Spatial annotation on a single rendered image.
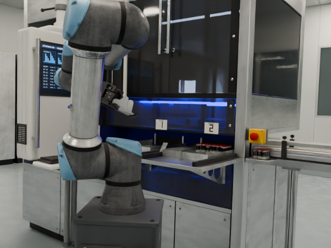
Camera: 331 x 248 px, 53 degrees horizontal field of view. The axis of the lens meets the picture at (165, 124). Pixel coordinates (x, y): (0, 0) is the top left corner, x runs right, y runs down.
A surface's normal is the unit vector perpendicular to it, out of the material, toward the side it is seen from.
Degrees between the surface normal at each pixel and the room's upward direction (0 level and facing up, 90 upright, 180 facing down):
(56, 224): 90
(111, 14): 84
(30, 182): 90
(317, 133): 90
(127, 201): 73
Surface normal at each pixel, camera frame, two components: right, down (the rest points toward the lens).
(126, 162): 0.40, 0.06
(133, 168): 0.63, 0.06
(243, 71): -0.60, 0.03
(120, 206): 0.04, -0.25
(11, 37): 0.80, 0.06
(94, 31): 0.29, 0.38
